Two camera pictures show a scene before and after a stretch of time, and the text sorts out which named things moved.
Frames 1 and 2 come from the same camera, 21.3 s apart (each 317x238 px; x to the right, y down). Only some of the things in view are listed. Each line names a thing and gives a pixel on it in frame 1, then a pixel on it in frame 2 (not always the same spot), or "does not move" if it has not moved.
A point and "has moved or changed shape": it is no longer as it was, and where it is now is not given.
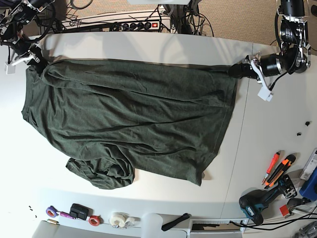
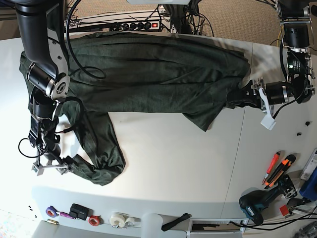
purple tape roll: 51,211 does not move
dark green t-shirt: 109,117 has moved or changed shape
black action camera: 80,211 does not move
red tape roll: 94,220 does not move
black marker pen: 169,225 does not move
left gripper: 28,52 -> 41,162
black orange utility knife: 279,170 does not move
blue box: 309,189 does not move
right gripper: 265,65 -> 257,93
